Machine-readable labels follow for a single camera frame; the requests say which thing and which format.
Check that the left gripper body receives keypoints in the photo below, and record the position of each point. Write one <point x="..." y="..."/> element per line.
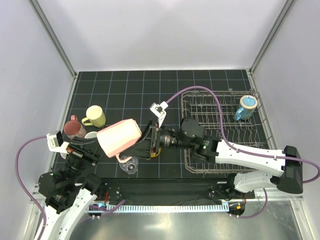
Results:
<point x="83" y="154"/>

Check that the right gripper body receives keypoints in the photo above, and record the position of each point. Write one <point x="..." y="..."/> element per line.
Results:
<point x="154" y="139"/>

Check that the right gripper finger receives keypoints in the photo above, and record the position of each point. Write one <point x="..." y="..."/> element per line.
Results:
<point x="141" y="149"/>
<point x="147" y="132"/>

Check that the yellow mug black handle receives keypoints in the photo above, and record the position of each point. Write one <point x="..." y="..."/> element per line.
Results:
<point x="154" y="155"/>

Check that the pink faceted mug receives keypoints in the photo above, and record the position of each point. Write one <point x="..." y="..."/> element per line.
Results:
<point x="118" y="137"/>

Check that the blue butterfly mug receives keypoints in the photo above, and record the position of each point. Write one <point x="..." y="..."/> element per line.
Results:
<point x="246" y="108"/>

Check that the brown floral mug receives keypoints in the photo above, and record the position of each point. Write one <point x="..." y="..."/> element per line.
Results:
<point x="91" y="135"/>

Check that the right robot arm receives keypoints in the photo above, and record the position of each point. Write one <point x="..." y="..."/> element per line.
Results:
<point x="272" y="168"/>

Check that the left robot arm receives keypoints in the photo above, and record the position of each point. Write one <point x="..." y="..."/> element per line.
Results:
<point x="69" y="191"/>

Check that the clear glass tumbler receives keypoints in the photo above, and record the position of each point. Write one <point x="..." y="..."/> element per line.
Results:
<point x="131" y="166"/>

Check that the cream yellow faceted mug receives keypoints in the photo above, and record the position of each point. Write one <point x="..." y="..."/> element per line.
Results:
<point x="94" y="116"/>

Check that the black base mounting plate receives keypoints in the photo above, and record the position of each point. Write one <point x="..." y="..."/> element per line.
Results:
<point x="170" y="191"/>

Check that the white mug blue handle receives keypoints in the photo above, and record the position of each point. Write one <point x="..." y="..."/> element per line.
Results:
<point x="63" y="155"/>

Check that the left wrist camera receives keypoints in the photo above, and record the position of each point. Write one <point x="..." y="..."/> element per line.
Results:
<point x="56" y="143"/>

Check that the grey wire dish rack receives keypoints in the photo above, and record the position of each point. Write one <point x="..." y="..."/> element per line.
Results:
<point x="201" y="106"/>

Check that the white slotted cable duct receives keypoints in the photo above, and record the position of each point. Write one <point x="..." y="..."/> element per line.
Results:
<point x="99" y="208"/>

